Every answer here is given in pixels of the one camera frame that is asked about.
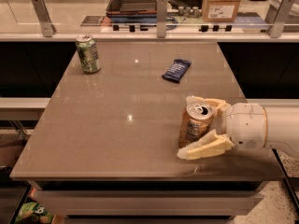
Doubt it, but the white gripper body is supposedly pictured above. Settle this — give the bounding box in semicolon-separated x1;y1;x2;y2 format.
222;103;267;149

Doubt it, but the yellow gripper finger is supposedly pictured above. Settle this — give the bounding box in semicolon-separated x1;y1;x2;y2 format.
186;96;231;116
177;130;234;161

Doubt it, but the orange soda can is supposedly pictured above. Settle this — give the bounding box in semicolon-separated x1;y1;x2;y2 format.
178;101;214;147

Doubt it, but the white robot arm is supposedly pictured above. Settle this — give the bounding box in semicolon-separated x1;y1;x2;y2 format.
178;96;299;161

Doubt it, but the green soda can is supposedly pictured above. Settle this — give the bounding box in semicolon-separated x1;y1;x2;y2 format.
76;35;101;74

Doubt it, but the blue snack bar wrapper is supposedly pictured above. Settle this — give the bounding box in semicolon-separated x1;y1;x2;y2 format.
162;59;192;83

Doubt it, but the cardboard box with label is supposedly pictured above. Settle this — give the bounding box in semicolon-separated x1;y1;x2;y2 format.
202;0;241;22

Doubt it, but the dark open tray box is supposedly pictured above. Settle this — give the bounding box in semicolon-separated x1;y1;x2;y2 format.
106;0;157;15

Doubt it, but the white table drawer front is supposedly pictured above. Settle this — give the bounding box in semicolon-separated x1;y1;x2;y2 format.
33;190;263;217

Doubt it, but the green chip bag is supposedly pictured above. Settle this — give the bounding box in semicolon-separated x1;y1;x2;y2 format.
14;202;54;224

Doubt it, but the right metal glass bracket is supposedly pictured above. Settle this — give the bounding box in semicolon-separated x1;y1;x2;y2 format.
268;0;295;38

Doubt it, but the metal glass bracket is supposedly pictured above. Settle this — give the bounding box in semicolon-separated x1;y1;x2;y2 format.
31;0;56;37
156;0;167;38
268;0;295;38

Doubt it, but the middle metal glass bracket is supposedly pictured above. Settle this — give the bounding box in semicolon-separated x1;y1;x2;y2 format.
156;0;167;38

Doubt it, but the left metal glass bracket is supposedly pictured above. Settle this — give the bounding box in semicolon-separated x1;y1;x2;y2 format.
31;0;56;37

